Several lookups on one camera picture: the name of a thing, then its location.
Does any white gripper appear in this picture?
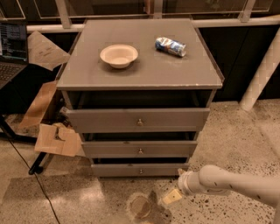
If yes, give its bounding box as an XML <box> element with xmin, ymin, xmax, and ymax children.
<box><xmin>162</xmin><ymin>168</ymin><xmax>201</xmax><ymax>205</ymax></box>

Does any grey bottom drawer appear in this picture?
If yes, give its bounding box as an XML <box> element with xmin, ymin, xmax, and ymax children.
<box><xmin>91</xmin><ymin>163</ymin><xmax>188</xmax><ymax>177</ymax></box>

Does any grey drawer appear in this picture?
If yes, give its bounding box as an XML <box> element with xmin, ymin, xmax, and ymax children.
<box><xmin>66</xmin><ymin>108</ymin><xmax>210</xmax><ymax>133</ymax></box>
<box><xmin>91</xmin><ymin>163</ymin><xmax>188</xmax><ymax>177</ymax></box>
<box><xmin>82</xmin><ymin>141</ymin><xmax>197</xmax><ymax>158</ymax></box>

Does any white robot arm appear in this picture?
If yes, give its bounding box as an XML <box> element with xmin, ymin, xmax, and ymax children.
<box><xmin>161</xmin><ymin>164</ymin><xmax>280</xmax><ymax>224</ymax></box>

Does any grey middle drawer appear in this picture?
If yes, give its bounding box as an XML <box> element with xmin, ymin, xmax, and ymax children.
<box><xmin>82</xmin><ymin>141</ymin><xmax>197</xmax><ymax>158</ymax></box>

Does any grey top drawer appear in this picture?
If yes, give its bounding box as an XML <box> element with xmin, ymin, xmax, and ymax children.
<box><xmin>66</xmin><ymin>108</ymin><xmax>210</xmax><ymax>133</ymax></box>

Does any grey drawer cabinet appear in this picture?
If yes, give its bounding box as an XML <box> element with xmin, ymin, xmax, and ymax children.
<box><xmin>58</xmin><ymin>19</ymin><xmax>223</xmax><ymax>165</ymax></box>

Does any torn cardboard piece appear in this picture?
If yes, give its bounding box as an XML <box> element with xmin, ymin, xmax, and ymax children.
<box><xmin>34</xmin><ymin>124</ymin><xmax>81</xmax><ymax>157</ymax></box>

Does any crushed blue white can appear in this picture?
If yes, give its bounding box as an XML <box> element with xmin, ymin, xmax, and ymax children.
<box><xmin>155</xmin><ymin>37</ymin><xmax>186</xmax><ymax>57</ymax></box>

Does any black desk leg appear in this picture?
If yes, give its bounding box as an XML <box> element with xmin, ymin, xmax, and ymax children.
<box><xmin>0</xmin><ymin>115</ymin><xmax>46</xmax><ymax>175</ymax></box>

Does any white paper bowl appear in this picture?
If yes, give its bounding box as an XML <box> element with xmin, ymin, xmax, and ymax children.
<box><xmin>100</xmin><ymin>45</ymin><xmax>138</xmax><ymax>69</ymax></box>

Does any brown cardboard flap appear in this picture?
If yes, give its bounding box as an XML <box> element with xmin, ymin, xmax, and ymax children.
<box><xmin>19</xmin><ymin>80</ymin><xmax>57</xmax><ymax>129</ymax></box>

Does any white railing bar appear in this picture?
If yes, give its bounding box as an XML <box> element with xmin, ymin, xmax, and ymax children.
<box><xmin>27</xmin><ymin>14</ymin><xmax>280</xmax><ymax>33</ymax></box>

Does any paper sheet on desk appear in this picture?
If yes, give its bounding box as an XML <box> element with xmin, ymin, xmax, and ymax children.
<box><xmin>27</xmin><ymin>31</ymin><xmax>70</xmax><ymax>71</ymax></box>

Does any black laptop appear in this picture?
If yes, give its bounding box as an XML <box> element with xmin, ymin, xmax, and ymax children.
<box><xmin>0</xmin><ymin>22</ymin><xmax>29</xmax><ymax>89</ymax></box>

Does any white diagonal post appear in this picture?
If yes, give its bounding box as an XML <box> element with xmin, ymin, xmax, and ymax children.
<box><xmin>239</xmin><ymin>28</ymin><xmax>280</xmax><ymax>111</ymax></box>

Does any black cable on floor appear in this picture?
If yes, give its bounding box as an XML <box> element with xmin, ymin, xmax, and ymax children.
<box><xmin>5</xmin><ymin>136</ymin><xmax>61</xmax><ymax>224</ymax></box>

